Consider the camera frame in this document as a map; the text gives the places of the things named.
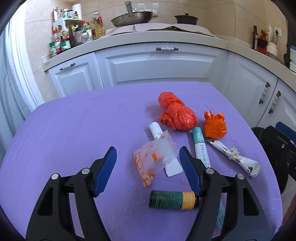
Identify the white lower kitchen cabinets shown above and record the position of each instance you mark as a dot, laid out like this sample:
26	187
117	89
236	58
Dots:
262	98

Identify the orange white translucent wrapper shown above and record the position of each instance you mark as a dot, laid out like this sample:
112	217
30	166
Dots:
147	162

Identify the steel wok pan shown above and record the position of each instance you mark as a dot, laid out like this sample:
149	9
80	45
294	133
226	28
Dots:
132	17

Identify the white knotted snack wrapper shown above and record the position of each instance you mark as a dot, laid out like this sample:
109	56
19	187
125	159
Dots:
250	166

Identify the teal white probiotic sachet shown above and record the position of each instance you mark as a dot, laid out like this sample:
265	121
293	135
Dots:
202	154

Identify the white stacked bowls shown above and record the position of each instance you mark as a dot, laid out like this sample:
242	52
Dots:
293	58

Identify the black cast iron pot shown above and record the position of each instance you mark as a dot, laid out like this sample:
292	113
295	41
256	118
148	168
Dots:
186	19

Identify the white spice rack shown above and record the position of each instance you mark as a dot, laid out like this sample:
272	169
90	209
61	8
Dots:
68	31

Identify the dark olive oil bottle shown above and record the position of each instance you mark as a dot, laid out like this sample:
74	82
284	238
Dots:
254	38

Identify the cloth cover over stove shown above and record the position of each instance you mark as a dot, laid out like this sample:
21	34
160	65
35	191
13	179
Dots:
158	27

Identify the white curtain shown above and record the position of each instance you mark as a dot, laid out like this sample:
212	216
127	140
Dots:
14	109

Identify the black trash bin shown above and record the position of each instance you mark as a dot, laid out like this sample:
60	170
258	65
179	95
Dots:
280	150

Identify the green yellow small bottle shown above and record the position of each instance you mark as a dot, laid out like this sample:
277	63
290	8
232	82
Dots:
174	200

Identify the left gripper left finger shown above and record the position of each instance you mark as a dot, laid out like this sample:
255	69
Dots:
51	218

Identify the yellow cooking oil bottle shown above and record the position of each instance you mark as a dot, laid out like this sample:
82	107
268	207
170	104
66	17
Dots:
98	29

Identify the white green stick sachet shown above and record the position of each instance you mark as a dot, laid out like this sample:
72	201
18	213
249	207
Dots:
165	148

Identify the small orange plastic bag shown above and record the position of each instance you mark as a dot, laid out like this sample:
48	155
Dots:
214	125

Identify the white jar red base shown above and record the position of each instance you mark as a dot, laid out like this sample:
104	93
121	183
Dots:
272	50

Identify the paper towel roll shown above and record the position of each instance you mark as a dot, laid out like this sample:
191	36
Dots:
77	9

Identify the purple table cloth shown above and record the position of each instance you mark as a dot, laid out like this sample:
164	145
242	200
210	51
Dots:
68	134

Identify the large red plastic bag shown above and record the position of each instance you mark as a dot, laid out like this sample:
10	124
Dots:
176	115

